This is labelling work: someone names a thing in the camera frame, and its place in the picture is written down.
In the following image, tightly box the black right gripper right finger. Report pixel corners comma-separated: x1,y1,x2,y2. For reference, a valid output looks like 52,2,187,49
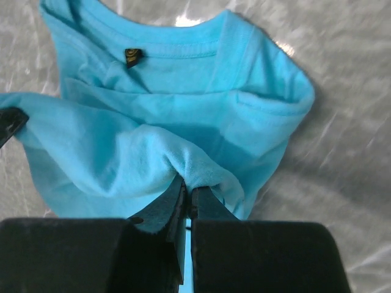
190,187,351,292

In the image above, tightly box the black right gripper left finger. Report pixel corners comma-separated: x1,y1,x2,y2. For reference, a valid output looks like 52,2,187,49
1,176,186,292

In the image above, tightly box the teal t shirt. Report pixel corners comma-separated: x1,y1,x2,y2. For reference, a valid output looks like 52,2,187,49
1,1,315,220

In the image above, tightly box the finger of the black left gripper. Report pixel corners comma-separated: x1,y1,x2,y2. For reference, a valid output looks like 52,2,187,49
0,107,29,148

